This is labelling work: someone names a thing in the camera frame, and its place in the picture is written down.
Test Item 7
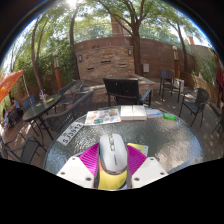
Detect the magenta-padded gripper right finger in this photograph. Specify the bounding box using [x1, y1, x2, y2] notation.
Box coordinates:
[125, 143, 169, 190]

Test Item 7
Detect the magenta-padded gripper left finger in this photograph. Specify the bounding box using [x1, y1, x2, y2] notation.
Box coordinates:
[56, 142, 101, 190]

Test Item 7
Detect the white computer mouse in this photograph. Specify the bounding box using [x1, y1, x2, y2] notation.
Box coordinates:
[98, 133, 129, 174]

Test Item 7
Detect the yellow bird-shaped mouse pad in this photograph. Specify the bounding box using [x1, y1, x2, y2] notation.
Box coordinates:
[96, 156, 130, 191]

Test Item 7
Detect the small yellow card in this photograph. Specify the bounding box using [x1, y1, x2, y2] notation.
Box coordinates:
[126, 142, 150, 158]

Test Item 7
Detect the white licence plate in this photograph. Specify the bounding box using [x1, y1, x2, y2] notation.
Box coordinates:
[55, 121, 85, 147]

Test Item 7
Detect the thin pale book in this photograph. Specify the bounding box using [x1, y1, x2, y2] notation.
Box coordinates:
[145, 108, 164, 119]

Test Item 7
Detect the dark wicker armchair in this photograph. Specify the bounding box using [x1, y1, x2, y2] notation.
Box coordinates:
[58, 79, 86, 104]
[44, 89, 95, 133]
[178, 87, 210, 128]

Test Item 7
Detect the small green packet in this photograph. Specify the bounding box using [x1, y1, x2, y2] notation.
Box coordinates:
[162, 112, 178, 122]

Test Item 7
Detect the dark metal patio chair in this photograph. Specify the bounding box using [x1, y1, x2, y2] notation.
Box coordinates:
[0, 133, 46, 164]
[211, 106, 224, 144]

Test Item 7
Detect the dark round patio table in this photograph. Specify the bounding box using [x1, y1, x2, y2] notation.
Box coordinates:
[21, 93, 63, 141]

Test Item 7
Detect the low stone block ledge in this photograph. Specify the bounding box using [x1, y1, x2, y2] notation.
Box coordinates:
[74, 74, 157, 104]

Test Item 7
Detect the black slatted bench chair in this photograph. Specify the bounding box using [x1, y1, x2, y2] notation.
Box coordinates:
[102, 77, 153, 108]

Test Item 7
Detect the blue metal chair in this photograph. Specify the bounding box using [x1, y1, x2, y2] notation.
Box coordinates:
[20, 94, 37, 113]
[158, 69, 177, 101]

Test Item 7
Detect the white bag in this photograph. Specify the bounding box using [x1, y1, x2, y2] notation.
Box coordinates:
[173, 78, 185, 94]

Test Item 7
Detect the person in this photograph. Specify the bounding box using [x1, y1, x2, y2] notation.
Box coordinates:
[9, 97, 21, 112]

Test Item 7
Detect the orange patio umbrella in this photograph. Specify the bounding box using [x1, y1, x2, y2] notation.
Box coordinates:
[0, 69, 24, 104]

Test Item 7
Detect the thick-trunked tree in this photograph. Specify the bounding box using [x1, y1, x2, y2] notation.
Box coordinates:
[99, 0, 161, 77]

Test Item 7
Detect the thin forked tree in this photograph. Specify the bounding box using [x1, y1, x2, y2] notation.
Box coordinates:
[30, 16, 51, 92]

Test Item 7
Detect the wooden lamp post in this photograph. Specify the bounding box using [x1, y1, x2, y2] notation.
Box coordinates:
[52, 50, 64, 91]
[172, 45, 180, 79]

